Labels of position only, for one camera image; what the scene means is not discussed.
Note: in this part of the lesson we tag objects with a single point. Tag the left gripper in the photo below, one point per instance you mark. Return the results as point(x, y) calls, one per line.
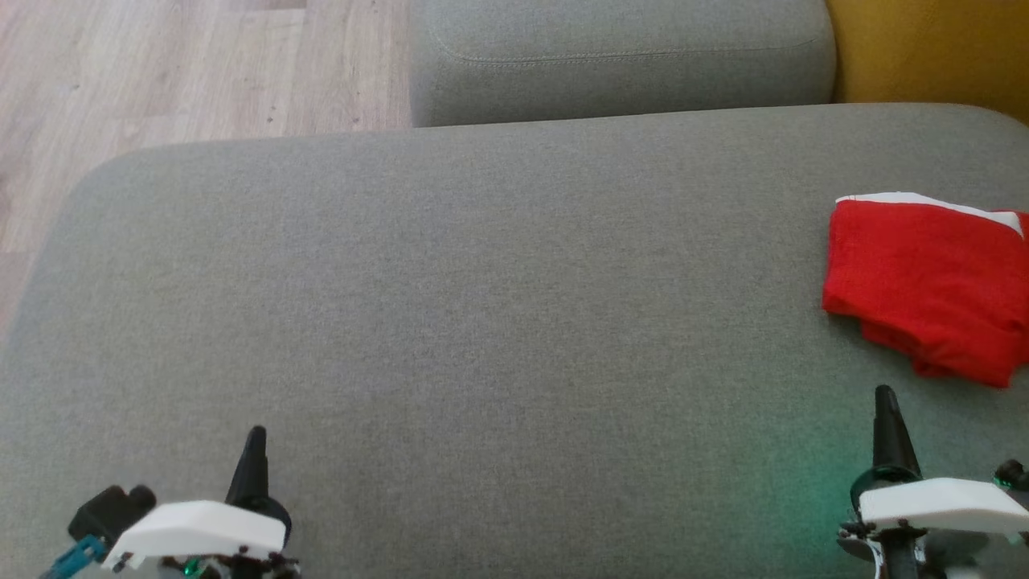
point(241, 569)

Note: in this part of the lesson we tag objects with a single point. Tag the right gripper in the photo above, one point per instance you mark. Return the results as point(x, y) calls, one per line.
point(896, 559)

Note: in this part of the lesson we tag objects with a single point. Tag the red shorts with white trim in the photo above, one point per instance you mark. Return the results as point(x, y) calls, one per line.
point(924, 265)

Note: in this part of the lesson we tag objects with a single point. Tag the grey fabric sofa seat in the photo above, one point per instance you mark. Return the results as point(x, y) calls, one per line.
point(402, 322)

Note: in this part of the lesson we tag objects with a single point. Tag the yellow upholstered cushion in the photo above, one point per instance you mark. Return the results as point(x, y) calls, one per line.
point(932, 48)

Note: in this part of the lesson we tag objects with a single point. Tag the grey sofa back cushion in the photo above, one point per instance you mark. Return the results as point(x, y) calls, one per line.
point(619, 64)

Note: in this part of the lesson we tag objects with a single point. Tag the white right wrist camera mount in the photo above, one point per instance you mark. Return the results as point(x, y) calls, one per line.
point(940, 503)

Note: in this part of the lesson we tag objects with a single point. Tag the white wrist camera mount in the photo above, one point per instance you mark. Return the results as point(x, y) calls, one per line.
point(940, 503)
point(193, 527)

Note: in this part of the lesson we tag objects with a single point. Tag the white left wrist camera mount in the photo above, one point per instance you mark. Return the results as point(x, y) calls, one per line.
point(193, 527)

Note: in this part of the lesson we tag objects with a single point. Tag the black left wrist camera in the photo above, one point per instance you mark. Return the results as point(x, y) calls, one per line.
point(112, 511)

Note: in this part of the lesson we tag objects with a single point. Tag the teal left camera connector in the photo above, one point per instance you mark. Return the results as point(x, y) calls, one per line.
point(76, 555)

